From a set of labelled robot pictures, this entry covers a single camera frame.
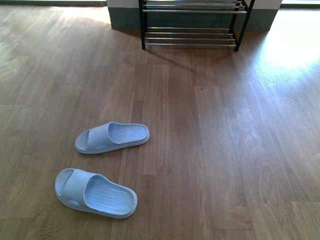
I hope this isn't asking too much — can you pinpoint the light blue slipper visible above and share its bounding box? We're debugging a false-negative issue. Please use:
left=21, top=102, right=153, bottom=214
left=54, top=168, right=138, bottom=219
left=74, top=122, right=150, bottom=155

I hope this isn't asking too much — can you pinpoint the black metal shoe rack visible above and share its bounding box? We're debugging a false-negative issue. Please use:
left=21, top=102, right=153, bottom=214
left=138, top=0, right=255, bottom=52

